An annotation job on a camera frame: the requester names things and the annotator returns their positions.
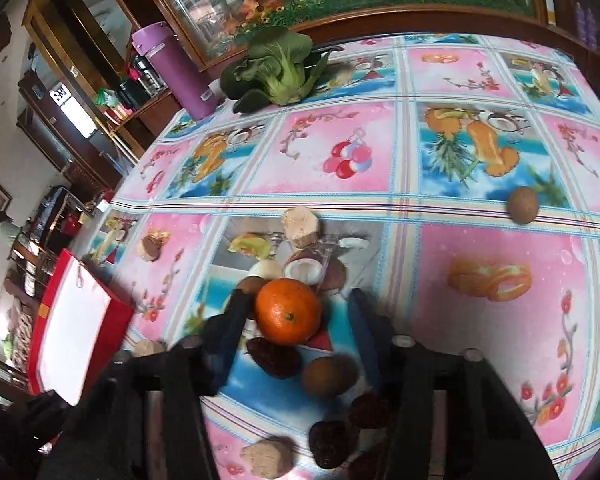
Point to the small yam chunk left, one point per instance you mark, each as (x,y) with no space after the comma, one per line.
(150,246)

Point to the purple thermos bottle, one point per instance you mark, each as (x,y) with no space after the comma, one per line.
(161,48)

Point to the dark red jujube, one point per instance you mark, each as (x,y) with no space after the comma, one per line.
(281,362)
(368,411)
(331,442)

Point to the red white tray box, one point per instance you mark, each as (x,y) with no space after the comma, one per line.
(79,327)

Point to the orange tangerine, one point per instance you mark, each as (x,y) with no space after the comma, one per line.
(287,312)

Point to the wooden cabinet shelf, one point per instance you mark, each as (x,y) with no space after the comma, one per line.
(84,111)

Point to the brown round fruit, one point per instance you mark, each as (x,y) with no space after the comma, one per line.
(251,284)
(329,376)

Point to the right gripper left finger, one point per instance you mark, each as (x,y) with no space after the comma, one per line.
(220,340)

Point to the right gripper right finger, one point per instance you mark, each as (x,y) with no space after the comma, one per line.
(373,335)

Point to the beige yam chunk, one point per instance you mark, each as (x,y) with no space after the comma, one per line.
(148,347)
(301,226)
(269,458)

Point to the green bok choy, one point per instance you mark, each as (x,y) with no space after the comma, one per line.
(281,68)

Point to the colourful fruit print tablecloth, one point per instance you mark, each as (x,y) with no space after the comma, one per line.
(406,152)

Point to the far brown kiwi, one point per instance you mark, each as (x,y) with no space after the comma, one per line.
(522,205)

